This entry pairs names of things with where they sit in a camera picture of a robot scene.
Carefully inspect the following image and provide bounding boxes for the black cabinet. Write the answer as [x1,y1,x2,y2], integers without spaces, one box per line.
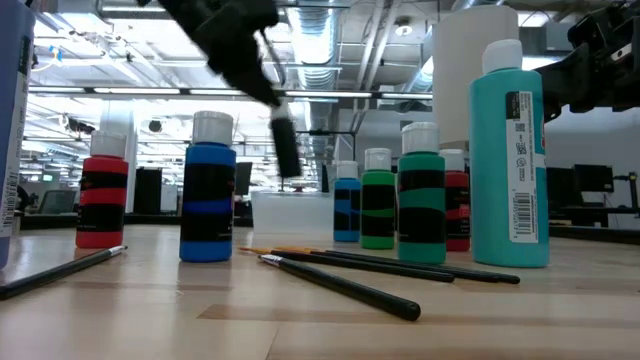
[133,167,164,216]

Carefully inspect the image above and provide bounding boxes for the black paintbrush wide orange bristles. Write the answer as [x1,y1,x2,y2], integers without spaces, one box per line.
[272,244,522,286]

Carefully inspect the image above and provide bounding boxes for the large turquoise paint bottle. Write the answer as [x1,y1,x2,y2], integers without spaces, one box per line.
[468,38,550,269]

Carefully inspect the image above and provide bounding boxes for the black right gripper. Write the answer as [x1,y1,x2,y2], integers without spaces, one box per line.
[534,0,640,124]

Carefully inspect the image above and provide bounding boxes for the black monitor stand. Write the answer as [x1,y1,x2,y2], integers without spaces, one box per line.
[613,172,640,211]

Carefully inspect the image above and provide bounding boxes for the small dark red paint bottle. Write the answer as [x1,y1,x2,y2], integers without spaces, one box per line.
[439,148,471,253]

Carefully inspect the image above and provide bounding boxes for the small teal green paint bottle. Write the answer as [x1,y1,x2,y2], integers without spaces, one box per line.
[397,121,447,265]

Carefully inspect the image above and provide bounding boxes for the black paintbrush silver ferrule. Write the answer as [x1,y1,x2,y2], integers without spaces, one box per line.
[258,253,422,323]
[0,244,129,301]

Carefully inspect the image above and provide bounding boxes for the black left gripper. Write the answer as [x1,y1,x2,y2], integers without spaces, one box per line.
[192,0,304,179]

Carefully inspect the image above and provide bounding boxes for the black office desk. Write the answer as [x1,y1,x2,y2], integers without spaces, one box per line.
[547,205,640,229]

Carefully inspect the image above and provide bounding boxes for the black computer monitor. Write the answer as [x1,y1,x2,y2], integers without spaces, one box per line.
[573,164,615,194]
[546,167,576,209]
[234,162,254,197]

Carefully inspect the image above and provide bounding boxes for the white shade wooden base lamp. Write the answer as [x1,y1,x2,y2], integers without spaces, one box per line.
[432,4,521,151]

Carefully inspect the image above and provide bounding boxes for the small sky blue paint bottle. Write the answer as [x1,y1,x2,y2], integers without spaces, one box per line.
[333,160,362,244]

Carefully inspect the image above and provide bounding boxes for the clear plastic bin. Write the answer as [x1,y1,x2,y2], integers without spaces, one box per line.
[249,188,336,235]

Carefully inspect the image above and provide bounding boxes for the large periwinkle paint bottle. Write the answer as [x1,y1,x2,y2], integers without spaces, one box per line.
[0,0,37,271]

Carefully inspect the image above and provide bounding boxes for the black paintbrush narrow orange bristles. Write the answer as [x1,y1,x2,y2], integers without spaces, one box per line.
[238,245,456,284]

